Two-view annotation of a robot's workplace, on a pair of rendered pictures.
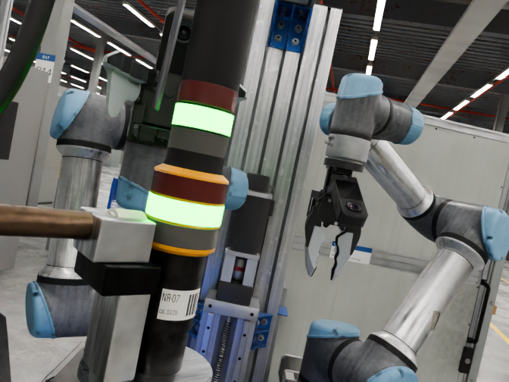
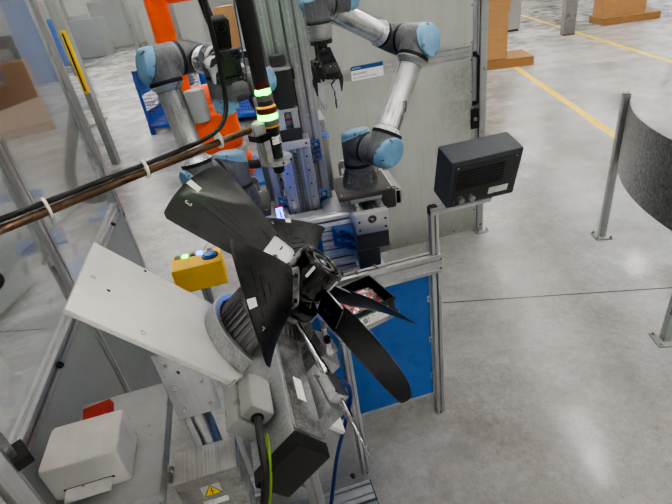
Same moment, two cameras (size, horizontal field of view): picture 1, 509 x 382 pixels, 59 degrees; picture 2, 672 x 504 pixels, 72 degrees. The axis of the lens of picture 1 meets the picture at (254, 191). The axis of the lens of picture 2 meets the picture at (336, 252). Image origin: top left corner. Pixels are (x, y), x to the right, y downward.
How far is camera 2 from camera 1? 0.80 m
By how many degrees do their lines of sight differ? 28
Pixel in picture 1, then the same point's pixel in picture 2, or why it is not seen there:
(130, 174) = (217, 96)
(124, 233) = (259, 128)
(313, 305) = (352, 122)
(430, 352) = (447, 122)
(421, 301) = (394, 98)
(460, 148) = not seen: outside the picture
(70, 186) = (173, 110)
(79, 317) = not seen: hidden behind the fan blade
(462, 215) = (407, 34)
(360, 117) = (319, 12)
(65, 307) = not seen: hidden behind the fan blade
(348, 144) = (318, 30)
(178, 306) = (276, 140)
